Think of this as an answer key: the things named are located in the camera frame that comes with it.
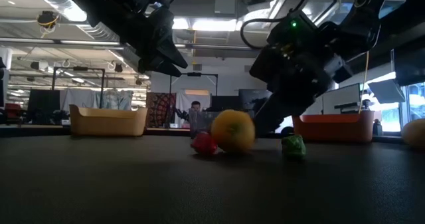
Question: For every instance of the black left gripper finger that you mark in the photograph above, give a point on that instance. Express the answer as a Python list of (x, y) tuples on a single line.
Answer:
[(159, 67), (172, 56)]

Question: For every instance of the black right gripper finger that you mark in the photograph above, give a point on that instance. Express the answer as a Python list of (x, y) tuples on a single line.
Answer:
[(272, 117), (305, 101)]

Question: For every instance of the green bell pepper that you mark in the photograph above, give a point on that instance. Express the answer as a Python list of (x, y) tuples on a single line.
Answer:
[(293, 147)]

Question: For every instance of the orange fruit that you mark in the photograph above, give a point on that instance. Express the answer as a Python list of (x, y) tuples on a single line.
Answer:
[(232, 131)]

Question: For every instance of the red bell pepper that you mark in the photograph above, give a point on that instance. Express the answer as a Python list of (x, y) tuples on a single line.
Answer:
[(204, 143)]

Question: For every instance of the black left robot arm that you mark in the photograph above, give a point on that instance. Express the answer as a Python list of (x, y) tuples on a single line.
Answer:
[(99, 4)]

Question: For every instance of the black background robot arm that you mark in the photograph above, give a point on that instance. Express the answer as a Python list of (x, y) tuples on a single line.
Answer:
[(182, 113)]

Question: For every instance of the dark equipment cabinet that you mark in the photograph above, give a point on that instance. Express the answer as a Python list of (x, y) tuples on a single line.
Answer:
[(252, 97)]

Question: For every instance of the orange plastic basket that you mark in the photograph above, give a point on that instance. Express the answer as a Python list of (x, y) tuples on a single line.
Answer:
[(332, 129)]

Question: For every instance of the white curtain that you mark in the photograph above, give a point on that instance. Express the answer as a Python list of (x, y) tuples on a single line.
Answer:
[(184, 101)]

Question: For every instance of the patterned tapestry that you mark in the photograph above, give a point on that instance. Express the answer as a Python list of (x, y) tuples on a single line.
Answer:
[(161, 109)]

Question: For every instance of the black monitor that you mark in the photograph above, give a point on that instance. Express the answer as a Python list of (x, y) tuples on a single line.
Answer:
[(43, 104), (225, 102)]

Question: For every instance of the person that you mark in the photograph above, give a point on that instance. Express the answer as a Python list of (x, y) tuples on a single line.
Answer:
[(196, 106)]

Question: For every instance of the light blue cloth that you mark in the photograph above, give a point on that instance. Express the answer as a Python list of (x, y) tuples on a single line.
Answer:
[(116, 99)]

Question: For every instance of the grey plastic basket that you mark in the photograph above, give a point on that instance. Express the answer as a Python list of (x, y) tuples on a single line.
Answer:
[(199, 121)]

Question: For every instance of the grey ceiling pipe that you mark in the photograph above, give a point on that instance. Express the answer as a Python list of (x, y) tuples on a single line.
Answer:
[(83, 42)]

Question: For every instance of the grey ceiling box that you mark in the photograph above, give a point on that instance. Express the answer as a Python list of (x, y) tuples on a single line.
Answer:
[(225, 4)]

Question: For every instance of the yellow plastic basket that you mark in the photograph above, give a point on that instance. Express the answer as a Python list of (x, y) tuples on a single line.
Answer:
[(106, 122)]

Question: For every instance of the dark bottle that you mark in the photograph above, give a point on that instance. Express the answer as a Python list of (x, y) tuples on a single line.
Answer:
[(378, 128)]

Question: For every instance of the tilted grey monitor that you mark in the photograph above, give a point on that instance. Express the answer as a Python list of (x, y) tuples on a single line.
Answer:
[(386, 91)]

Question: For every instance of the white cloth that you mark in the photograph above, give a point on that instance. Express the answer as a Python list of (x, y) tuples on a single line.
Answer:
[(79, 97)]

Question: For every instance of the yellow lemon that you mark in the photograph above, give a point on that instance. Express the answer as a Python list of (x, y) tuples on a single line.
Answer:
[(415, 132)]

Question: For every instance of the black table mat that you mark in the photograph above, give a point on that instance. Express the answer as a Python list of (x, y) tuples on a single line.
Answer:
[(133, 184)]

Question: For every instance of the red chair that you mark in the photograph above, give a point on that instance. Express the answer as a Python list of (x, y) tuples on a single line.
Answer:
[(13, 110)]

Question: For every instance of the wall vent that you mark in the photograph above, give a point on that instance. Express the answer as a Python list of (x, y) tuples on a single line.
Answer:
[(197, 67), (249, 68)]

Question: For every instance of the black frame stand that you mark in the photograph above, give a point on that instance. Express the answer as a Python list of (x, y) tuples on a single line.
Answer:
[(80, 68), (194, 74)]

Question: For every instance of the silver ventilation duct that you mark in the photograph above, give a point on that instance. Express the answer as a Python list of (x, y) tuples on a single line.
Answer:
[(99, 34)]

